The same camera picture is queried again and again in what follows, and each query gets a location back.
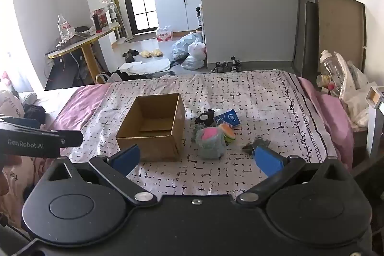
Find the person's left hand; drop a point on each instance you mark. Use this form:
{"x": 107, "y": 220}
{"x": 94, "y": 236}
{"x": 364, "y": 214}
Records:
{"x": 3, "y": 184}

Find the dark grey patterned cloth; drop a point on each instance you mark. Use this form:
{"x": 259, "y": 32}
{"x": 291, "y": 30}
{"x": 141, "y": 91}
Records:
{"x": 255, "y": 143}

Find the pink bed sheet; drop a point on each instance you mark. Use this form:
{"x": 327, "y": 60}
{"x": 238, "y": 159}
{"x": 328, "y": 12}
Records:
{"x": 330, "y": 112}

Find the round gold-edged table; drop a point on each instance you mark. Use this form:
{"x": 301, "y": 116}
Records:
{"x": 85, "y": 40}

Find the black cylinder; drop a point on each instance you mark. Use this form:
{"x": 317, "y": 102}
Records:
{"x": 96, "y": 24}

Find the black cloth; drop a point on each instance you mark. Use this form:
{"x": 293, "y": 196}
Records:
{"x": 33, "y": 113}

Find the clear water bottle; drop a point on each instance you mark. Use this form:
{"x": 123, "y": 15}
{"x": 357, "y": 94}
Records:
{"x": 63, "y": 26}

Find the white standing fan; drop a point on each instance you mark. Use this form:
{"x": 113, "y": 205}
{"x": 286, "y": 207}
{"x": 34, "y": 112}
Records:
{"x": 113, "y": 11}

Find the blue tissue pack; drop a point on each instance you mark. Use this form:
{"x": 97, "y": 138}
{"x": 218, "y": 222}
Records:
{"x": 228, "y": 118}

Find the red box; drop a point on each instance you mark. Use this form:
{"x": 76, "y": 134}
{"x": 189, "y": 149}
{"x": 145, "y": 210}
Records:
{"x": 100, "y": 17}

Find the white and tan box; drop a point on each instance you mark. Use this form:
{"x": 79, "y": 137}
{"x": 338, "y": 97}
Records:
{"x": 375, "y": 118}

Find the brown cardboard box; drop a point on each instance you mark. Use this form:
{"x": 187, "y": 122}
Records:
{"x": 151, "y": 136}

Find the clear sports bottle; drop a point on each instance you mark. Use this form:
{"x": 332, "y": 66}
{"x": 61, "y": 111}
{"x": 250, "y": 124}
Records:
{"x": 331, "y": 70}

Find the small jar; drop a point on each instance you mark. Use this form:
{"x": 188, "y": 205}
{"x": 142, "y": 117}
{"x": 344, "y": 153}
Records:
{"x": 322, "y": 81}

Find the orange and green round toy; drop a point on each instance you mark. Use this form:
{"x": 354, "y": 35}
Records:
{"x": 227, "y": 131}

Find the pair of black slippers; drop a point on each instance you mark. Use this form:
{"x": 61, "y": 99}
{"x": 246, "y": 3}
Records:
{"x": 130, "y": 55}

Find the pale grey plastic bag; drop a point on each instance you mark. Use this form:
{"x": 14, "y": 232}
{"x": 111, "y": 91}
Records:
{"x": 192, "y": 63}

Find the white kitchen cabinet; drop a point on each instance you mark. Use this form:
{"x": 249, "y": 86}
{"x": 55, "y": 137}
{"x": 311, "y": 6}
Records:
{"x": 177, "y": 10}

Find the pack of water bottles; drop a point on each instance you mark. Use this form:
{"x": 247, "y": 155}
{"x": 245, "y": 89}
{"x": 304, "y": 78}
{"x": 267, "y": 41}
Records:
{"x": 164, "y": 34}

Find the black sock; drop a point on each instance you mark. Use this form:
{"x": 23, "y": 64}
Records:
{"x": 205, "y": 118}

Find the white and red plastic bag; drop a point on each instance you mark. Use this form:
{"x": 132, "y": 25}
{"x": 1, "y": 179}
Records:
{"x": 197, "y": 50}

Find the brown cardboard board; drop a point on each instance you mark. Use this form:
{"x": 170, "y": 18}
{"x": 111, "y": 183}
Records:
{"x": 340, "y": 31}

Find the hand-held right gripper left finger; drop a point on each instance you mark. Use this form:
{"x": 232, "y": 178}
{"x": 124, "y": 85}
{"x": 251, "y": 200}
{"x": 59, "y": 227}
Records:
{"x": 129, "y": 158}

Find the pair of dark sneakers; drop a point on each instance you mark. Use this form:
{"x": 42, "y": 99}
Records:
{"x": 228, "y": 65}

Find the white black-patterned blanket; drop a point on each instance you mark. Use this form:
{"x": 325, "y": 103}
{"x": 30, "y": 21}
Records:
{"x": 240, "y": 94}

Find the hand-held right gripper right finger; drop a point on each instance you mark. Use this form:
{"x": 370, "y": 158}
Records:
{"x": 267, "y": 160}

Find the black low cabinet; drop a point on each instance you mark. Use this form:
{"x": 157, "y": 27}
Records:
{"x": 64, "y": 70}

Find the yellow slipper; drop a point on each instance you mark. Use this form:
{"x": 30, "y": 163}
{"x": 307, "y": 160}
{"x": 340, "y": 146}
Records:
{"x": 145, "y": 54}
{"x": 156, "y": 52}

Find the dark grey board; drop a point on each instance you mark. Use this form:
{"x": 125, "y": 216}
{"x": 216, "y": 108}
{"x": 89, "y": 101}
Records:
{"x": 306, "y": 40}

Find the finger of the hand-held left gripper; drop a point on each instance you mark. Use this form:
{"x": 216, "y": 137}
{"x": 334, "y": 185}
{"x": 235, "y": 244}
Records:
{"x": 72, "y": 138}

